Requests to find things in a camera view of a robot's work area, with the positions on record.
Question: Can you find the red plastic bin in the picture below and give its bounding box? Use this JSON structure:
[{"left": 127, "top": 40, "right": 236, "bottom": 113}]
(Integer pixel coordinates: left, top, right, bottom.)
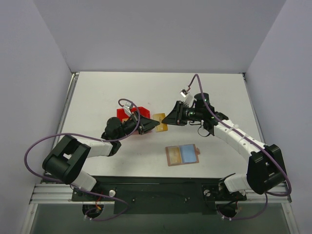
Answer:
[{"left": 117, "top": 107, "right": 150, "bottom": 123}]

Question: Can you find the tan leather card holder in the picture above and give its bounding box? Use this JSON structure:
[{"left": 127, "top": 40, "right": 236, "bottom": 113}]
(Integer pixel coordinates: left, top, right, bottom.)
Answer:
[{"left": 165, "top": 144, "right": 200, "bottom": 166}]

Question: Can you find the gold card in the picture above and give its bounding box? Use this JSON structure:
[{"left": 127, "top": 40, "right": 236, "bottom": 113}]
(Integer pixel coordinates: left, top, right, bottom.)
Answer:
[{"left": 168, "top": 146, "right": 182, "bottom": 165}]

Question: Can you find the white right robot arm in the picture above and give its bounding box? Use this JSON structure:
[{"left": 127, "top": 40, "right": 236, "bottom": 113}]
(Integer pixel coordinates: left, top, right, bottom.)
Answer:
[{"left": 162, "top": 93, "right": 286, "bottom": 199}]

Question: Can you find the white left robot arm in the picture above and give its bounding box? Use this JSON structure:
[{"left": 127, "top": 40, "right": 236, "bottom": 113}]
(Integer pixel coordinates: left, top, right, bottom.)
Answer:
[{"left": 42, "top": 112, "right": 160, "bottom": 201}]

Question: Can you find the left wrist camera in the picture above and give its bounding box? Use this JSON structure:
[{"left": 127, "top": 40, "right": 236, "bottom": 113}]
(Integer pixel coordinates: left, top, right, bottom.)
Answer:
[{"left": 122, "top": 101, "right": 134, "bottom": 117}]

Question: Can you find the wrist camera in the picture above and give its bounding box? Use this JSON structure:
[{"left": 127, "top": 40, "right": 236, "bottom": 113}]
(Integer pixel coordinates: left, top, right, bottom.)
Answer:
[
  {"left": 122, "top": 101, "right": 134, "bottom": 117},
  {"left": 180, "top": 88, "right": 193, "bottom": 106}
]

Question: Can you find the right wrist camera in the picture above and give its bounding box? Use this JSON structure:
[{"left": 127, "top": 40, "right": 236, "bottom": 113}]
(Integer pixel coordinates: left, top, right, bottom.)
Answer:
[{"left": 180, "top": 88, "right": 193, "bottom": 106}]

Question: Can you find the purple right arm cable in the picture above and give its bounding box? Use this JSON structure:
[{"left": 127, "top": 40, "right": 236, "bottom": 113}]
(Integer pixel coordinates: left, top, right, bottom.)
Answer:
[{"left": 187, "top": 74, "right": 293, "bottom": 221}]

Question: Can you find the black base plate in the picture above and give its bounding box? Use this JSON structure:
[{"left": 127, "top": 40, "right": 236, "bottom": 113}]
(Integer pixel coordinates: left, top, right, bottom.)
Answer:
[{"left": 72, "top": 176, "right": 247, "bottom": 215}]

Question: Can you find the aluminium frame rail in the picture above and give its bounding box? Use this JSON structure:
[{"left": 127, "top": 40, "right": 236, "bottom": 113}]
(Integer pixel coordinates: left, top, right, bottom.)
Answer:
[{"left": 29, "top": 182, "right": 115, "bottom": 204}]

